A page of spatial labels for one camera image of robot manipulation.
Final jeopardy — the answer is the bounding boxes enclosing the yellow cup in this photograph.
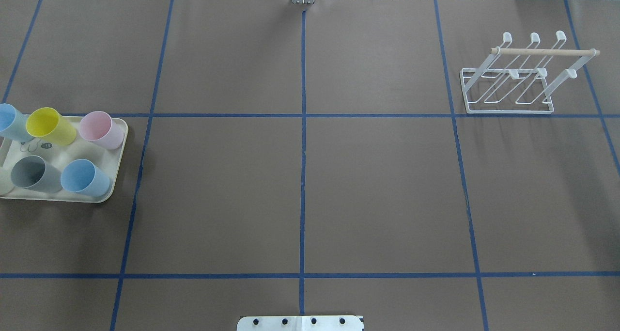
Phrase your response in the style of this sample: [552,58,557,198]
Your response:
[25,107,77,146]

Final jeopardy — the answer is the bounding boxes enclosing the light blue cup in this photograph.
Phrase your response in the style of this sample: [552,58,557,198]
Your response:
[0,103,34,143]

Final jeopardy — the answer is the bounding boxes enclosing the pink cup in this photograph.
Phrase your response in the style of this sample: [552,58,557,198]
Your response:
[78,111,124,150]

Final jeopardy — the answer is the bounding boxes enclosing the grey cup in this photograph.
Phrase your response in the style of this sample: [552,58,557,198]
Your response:
[10,155,62,193]

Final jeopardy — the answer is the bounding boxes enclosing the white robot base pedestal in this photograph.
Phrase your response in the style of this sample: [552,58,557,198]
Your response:
[236,315,365,331]

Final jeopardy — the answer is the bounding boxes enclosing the white wire cup rack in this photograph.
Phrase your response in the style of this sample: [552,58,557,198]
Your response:
[459,30,601,114]

